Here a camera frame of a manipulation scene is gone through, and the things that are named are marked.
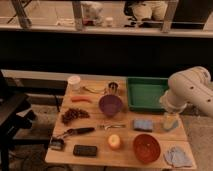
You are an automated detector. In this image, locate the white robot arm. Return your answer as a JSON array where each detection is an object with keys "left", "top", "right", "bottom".
[{"left": 159, "top": 66, "right": 213, "bottom": 131}]

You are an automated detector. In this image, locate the red bowl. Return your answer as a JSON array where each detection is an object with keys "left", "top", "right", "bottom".
[{"left": 133, "top": 134, "right": 161, "bottom": 164}]

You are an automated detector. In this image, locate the purple bowl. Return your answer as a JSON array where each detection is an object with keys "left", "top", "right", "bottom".
[{"left": 99, "top": 94, "right": 123, "bottom": 117}]

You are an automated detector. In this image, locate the small blue yellow object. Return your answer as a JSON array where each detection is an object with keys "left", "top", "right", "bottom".
[{"left": 163, "top": 120, "right": 179, "bottom": 131}]

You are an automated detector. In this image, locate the blue sponge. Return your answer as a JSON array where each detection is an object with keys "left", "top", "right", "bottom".
[{"left": 133, "top": 120, "right": 153, "bottom": 132}]

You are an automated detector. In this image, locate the light blue cloth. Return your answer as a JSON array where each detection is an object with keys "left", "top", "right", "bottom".
[{"left": 163, "top": 146, "right": 193, "bottom": 168}]

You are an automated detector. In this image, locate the green plastic tray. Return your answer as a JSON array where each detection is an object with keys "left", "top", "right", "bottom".
[{"left": 126, "top": 77, "right": 168, "bottom": 112}]

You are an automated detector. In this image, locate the yellow apple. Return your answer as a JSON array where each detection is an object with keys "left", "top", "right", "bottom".
[{"left": 108, "top": 134, "right": 121, "bottom": 150}]

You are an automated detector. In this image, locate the small metal cup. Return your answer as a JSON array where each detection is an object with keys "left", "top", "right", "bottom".
[{"left": 108, "top": 82, "right": 118, "bottom": 95}]

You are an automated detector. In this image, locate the banana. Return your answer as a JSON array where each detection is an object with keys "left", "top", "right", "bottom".
[{"left": 82, "top": 86, "right": 105, "bottom": 94}]

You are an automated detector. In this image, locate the wooden table board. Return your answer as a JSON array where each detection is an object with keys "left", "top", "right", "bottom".
[{"left": 45, "top": 80, "right": 197, "bottom": 171}]

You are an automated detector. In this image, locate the black rectangular case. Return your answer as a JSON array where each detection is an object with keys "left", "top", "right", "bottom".
[{"left": 73, "top": 145, "right": 97, "bottom": 157}]

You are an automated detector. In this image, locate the bunch of dark grapes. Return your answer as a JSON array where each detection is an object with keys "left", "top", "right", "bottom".
[{"left": 61, "top": 108, "right": 89, "bottom": 125}]

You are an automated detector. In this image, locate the white plastic cup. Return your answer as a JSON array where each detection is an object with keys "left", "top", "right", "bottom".
[{"left": 68, "top": 75, "right": 81, "bottom": 91}]

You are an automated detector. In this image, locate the black chair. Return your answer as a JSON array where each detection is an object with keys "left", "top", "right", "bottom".
[{"left": 0, "top": 71, "right": 36, "bottom": 171}]

